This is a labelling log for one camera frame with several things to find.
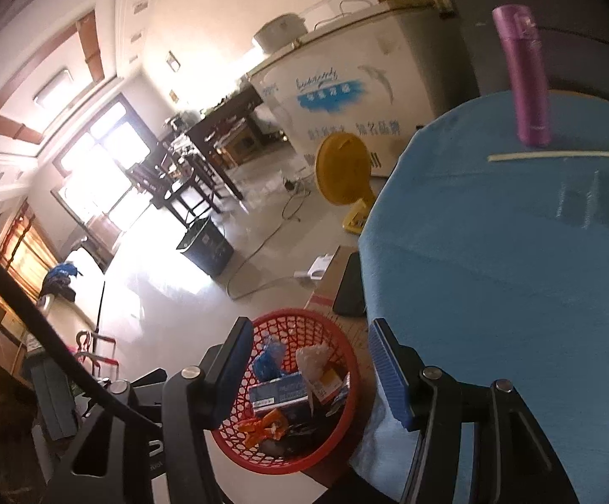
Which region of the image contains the white floor cable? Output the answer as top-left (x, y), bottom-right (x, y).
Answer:
top-left (227, 189), bottom-right (316, 300)

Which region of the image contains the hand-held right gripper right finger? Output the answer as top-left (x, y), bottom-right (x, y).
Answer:
top-left (367, 318), bottom-right (581, 504)

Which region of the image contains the dark wooden chair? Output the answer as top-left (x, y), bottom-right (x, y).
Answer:
top-left (126, 160), bottom-right (195, 226)
top-left (160, 136), bottom-right (221, 216)

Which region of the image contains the black plastic bag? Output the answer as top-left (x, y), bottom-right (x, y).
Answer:
top-left (262, 415), bottom-right (337, 455)

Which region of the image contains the blue tablecloth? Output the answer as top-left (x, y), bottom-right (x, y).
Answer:
top-left (349, 92), bottom-right (609, 504)

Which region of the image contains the white bench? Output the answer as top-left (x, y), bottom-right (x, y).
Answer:
top-left (36, 247), bottom-right (108, 326)

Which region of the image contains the long white plastic tube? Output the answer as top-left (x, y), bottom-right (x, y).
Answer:
top-left (487, 150), bottom-right (609, 163)

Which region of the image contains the blue plastic bag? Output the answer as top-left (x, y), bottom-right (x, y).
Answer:
top-left (253, 333), bottom-right (289, 381)

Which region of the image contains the black waste bin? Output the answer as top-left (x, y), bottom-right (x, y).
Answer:
top-left (177, 215), bottom-right (234, 279)

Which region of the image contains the blue cloth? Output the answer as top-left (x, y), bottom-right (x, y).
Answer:
top-left (42, 261), bottom-right (82, 300)

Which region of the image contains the orange snack wrapper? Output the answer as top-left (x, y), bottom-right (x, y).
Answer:
top-left (238, 409), bottom-right (289, 442)

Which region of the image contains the grey cabinet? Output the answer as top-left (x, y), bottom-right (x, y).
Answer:
top-left (435, 0), bottom-right (609, 116)

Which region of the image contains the clear plastic wrapper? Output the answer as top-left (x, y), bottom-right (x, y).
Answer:
top-left (296, 341), bottom-right (331, 384)

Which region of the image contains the thick black cable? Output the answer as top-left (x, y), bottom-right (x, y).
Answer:
top-left (0, 234), bottom-right (163, 431)

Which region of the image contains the white rice cooker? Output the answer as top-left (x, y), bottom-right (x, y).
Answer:
top-left (253, 13), bottom-right (308, 56)

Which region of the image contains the white chest freezer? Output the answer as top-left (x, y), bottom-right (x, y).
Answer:
top-left (249, 0), bottom-right (436, 179)

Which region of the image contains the dark grey box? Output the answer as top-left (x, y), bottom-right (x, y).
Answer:
top-left (23, 352), bottom-right (82, 442)

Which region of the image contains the yellow floor fan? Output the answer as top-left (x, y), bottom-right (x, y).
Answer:
top-left (315, 132), bottom-right (379, 234)

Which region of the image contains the red-handled trolley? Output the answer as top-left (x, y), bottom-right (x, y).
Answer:
top-left (76, 328), bottom-right (121, 373)

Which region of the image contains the purple insulated bottle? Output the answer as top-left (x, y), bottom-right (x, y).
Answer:
top-left (492, 4), bottom-right (552, 148)

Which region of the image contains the small orange carton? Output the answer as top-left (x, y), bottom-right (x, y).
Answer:
top-left (317, 370), bottom-right (350, 402)

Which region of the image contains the brown cardboard box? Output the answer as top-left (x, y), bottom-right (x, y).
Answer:
top-left (303, 245), bottom-right (376, 373)

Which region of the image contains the black tablet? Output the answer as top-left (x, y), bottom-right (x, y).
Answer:
top-left (332, 252), bottom-right (368, 318)

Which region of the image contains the dark wooden dining table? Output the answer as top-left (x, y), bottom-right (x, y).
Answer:
top-left (183, 87), bottom-right (266, 200)

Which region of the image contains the bright window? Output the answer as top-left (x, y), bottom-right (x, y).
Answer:
top-left (52, 92), bottom-right (163, 232)

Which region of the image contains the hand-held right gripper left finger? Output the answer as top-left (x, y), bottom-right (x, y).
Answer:
top-left (47, 316), bottom-right (255, 504)

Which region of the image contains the blue paper box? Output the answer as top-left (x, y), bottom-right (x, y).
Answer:
top-left (246, 372), bottom-right (310, 410)

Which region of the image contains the orange curtain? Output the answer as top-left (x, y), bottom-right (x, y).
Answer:
top-left (0, 199), bottom-right (61, 300)

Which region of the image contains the ceiling lamp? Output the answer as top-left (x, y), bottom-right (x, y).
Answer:
top-left (32, 66), bottom-right (74, 108)

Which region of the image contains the red plastic mesh basket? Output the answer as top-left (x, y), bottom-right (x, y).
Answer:
top-left (211, 309), bottom-right (360, 476)

